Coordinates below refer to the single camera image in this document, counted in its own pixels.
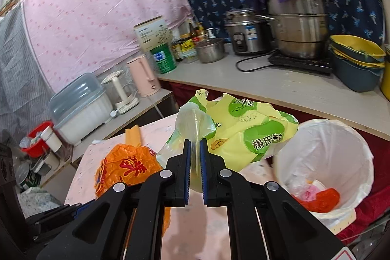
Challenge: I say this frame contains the pink electric kettle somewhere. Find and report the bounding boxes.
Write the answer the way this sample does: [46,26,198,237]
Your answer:
[126,54,162,97]

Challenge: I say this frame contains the pink printed tablecloth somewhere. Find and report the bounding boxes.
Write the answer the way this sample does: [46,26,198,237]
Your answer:
[64,118,281,260]

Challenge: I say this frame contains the white plant-print carton box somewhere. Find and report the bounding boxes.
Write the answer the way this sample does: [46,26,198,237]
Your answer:
[133,16,171,53]

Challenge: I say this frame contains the clear plastic food container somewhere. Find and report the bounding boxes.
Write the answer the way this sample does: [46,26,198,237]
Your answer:
[182,50,198,63]

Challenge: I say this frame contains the yellow label jar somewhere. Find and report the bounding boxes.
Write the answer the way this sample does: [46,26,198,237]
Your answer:
[180,34,195,53]

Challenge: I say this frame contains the white dish box clear lid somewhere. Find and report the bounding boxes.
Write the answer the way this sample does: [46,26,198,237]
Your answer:
[49,73,114,146]

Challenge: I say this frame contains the red-orange plastic bag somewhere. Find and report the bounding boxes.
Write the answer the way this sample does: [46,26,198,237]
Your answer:
[291,188,340,213]

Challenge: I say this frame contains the white lidded canister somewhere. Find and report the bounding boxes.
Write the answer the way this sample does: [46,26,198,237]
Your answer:
[40,126,63,152]

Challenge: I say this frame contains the green tin can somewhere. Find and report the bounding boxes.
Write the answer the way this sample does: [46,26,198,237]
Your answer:
[150,43,178,75]

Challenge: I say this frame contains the curved grey counter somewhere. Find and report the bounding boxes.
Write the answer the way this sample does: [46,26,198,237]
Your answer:
[157,44,390,142]

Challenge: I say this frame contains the small steel lidded pot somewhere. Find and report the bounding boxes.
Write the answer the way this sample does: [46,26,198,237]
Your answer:
[194,38,225,63]

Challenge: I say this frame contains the black power cable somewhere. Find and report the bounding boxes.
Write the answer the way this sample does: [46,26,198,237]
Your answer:
[236,51,270,73]

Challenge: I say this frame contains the large steel steamer pot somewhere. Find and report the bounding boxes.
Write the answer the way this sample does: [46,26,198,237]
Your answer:
[256,0,337,59]

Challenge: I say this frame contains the grey striped cloth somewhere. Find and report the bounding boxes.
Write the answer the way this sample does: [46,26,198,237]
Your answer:
[0,2,52,139]

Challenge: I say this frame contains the yellow wafer biscuit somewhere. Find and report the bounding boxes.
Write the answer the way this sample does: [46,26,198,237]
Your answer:
[125,125,144,146]

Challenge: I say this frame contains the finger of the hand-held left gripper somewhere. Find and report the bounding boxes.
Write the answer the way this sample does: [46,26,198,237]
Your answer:
[26,201,98,245]

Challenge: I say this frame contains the orange printed plastic bag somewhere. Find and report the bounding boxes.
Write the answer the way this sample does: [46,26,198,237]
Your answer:
[94,143,171,236]

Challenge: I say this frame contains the dark red counter cloth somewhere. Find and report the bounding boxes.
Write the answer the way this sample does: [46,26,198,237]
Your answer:
[158,80,390,187]

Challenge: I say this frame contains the green and yellow snack bag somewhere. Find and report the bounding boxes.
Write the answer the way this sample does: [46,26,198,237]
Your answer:
[157,89,300,193]

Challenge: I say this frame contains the black induction cooker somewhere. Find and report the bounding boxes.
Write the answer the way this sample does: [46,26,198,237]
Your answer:
[267,50,333,75]

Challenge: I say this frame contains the yellow and blue plastic basin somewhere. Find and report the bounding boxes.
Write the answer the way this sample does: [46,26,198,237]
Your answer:
[329,53,384,93]
[329,35,386,63]

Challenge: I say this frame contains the steel rice cooker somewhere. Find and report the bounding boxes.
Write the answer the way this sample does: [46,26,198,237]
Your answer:
[225,8,273,56]

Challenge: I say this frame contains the dark pot with lid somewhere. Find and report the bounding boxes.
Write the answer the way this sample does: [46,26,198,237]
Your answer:
[14,161,41,193]

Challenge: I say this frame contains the wooden side shelf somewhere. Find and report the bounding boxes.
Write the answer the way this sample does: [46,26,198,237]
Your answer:
[39,88,174,187]

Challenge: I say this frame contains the grey floral cloth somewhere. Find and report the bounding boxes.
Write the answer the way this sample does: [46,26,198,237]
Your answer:
[17,184,64,219]

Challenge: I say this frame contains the dark jar white label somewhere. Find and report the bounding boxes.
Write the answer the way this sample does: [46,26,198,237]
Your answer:
[171,39,183,62]

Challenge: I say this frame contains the clear knotted plastic bag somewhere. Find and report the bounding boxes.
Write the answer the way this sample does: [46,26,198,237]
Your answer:
[283,172,308,196]

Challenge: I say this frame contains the bright red cloth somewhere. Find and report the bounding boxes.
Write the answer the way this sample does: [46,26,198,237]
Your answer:
[335,184,390,245]

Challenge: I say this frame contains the pink and white paper cup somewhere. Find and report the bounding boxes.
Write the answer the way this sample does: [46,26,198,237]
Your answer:
[300,179,326,201]

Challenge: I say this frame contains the white lined waste bin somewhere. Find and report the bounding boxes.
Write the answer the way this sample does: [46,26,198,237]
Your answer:
[272,119,375,233]

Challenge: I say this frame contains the white glass electric kettle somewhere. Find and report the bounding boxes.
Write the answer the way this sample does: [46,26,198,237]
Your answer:
[100,71,140,114]

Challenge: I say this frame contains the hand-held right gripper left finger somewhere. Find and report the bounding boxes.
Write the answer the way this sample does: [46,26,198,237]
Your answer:
[36,139,192,260]

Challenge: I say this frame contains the red plastic bowl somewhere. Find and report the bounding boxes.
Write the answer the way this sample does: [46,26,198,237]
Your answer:
[20,121,55,157]

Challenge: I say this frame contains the pink dotted curtain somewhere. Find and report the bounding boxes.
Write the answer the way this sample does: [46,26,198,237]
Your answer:
[21,0,195,93]

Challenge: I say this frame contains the dark sauce bottle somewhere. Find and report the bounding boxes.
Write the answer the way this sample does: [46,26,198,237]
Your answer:
[189,18,198,43]

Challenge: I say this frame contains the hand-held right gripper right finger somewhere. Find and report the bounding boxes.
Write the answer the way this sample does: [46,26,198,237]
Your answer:
[199,138,348,260]

